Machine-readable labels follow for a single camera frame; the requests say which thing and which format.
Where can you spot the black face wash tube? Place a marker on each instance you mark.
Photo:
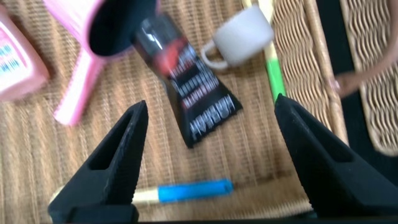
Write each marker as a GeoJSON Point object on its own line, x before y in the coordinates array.
{"type": "Point", "coordinates": [199, 96]}

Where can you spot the wicker basket holding food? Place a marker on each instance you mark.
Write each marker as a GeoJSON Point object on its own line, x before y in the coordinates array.
{"type": "Point", "coordinates": [379, 118]}

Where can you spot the small cream mug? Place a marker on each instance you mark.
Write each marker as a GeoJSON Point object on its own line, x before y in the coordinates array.
{"type": "Point", "coordinates": [245, 37]}

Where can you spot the small pale round object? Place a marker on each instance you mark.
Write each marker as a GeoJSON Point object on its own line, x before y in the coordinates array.
{"type": "Point", "coordinates": [192, 190]}

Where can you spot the wicker basket holding kitchen toys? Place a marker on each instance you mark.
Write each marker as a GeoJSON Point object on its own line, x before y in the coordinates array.
{"type": "Point", "coordinates": [46, 155]}

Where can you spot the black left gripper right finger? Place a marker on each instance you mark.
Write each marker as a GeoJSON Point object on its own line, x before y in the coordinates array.
{"type": "Point", "coordinates": [335, 174]}

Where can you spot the pink toy saucepan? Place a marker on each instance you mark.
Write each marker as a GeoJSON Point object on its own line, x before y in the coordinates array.
{"type": "Point", "coordinates": [77, 87]}

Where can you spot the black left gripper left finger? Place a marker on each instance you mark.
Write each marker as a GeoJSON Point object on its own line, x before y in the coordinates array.
{"type": "Point", "coordinates": [102, 180]}

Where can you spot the small pink bottle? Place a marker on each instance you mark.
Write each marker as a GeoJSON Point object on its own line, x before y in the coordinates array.
{"type": "Point", "coordinates": [18, 68]}

